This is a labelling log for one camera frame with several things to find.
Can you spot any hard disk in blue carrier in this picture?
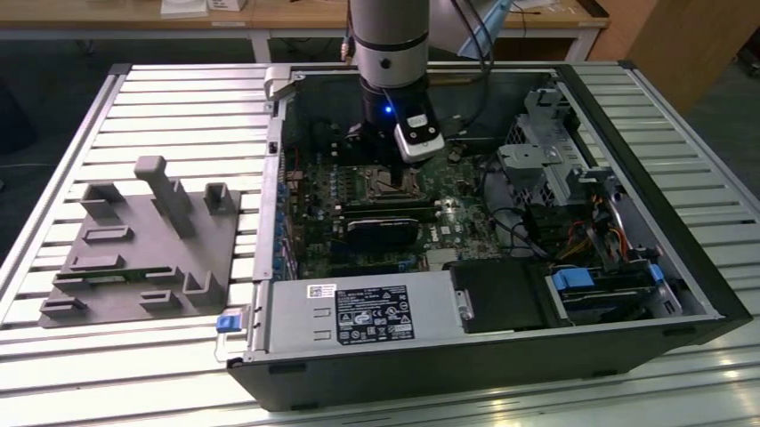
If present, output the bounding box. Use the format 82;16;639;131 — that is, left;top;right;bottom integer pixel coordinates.
548;265;659;319

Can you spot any dark camera cable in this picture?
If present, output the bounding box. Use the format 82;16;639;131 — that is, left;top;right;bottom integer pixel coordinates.
447;0;498;134

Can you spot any graphics card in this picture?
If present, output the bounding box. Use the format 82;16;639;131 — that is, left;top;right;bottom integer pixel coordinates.
343;215;422;246

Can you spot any grey power supply unit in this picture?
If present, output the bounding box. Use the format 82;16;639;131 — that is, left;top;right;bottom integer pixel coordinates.
260;270;470;357

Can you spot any wooden cabinet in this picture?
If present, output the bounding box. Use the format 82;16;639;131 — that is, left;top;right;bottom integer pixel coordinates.
626;0;760;115

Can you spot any grey parts rack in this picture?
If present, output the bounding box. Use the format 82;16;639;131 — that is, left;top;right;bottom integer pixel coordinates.
37;155;244;330

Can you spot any grey metal drive cage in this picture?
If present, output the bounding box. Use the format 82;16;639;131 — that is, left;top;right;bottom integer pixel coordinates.
495;86;622;210

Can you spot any black PC case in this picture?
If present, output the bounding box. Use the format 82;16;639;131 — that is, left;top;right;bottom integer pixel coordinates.
222;60;754;413

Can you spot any black plastic bay shroud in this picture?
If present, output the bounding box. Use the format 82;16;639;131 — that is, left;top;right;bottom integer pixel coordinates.
442;257;564;334

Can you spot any grey plastic case bracket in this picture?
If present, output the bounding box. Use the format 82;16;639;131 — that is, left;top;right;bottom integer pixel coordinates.
261;66;304;100

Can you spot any metal socket cover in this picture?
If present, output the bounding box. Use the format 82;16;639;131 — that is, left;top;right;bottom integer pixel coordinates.
361;163;423;202

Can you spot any CPU socket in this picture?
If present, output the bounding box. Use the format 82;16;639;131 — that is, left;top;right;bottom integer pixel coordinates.
359;162;426;205

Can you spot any wooden desk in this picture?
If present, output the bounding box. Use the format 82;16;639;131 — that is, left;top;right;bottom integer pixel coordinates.
0;0;611;63

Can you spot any green RAM stick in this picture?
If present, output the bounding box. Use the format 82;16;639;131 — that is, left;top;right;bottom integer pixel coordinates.
76;270;150;284

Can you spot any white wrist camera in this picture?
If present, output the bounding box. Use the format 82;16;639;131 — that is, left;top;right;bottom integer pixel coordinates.
391;113;446;164

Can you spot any green motherboard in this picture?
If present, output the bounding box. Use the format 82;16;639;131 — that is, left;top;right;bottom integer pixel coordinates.
276;141;515;280

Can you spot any red yellow wire bundle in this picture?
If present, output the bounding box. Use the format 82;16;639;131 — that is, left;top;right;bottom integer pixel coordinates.
560;220;634;263

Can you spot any silver CPU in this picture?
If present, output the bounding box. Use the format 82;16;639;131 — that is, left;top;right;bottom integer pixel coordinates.
372;170;415;195

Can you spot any black expansion slot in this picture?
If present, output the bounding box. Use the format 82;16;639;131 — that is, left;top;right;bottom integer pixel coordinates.
328;262;411;276

